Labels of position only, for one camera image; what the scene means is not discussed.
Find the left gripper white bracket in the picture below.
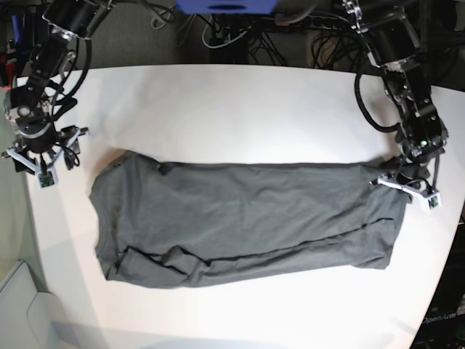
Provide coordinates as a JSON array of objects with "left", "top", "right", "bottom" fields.
[{"left": 370, "top": 156, "right": 441, "bottom": 210}]

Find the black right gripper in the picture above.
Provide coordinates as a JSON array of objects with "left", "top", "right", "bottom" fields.
[{"left": 1, "top": 126, "right": 89, "bottom": 175}]

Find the dark grey t-shirt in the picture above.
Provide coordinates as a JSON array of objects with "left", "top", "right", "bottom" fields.
[{"left": 89, "top": 153, "right": 409, "bottom": 289}]

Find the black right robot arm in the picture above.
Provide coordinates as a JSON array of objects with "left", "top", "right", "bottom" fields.
[{"left": 1, "top": 1, "right": 115, "bottom": 187}]

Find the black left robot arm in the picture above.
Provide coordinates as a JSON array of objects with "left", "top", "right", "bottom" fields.
[{"left": 342, "top": 1, "right": 449, "bottom": 210}]

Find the red black clamp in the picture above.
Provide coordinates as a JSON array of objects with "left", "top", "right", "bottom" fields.
[{"left": 1, "top": 52, "right": 16, "bottom": 90}]

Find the black power strip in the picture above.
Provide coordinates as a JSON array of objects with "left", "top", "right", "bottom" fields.
[{"left": 273, "top": 14, "right": 351, "bottom": 31}]

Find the blue plastic box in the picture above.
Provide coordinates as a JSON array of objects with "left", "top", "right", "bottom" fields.
[{"left": 176, "top": 0, "right": 278, "bottom": 15}]

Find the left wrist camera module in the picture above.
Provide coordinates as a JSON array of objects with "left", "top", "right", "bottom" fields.
[{"left": 425, "top": 192, "right": 442, "bottom": 210}]

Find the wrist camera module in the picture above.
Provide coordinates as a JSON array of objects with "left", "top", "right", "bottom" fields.
[
  {"left": 425, "top": 192, "right": 442, "bottom": 210},
  {"left": 36, "top": 171, "right": 58, "bottom": 189}
]

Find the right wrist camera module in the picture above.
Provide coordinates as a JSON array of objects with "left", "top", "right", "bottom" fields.
[{"left": 36, "top": 171, "right": 58, "bottom": 189}]

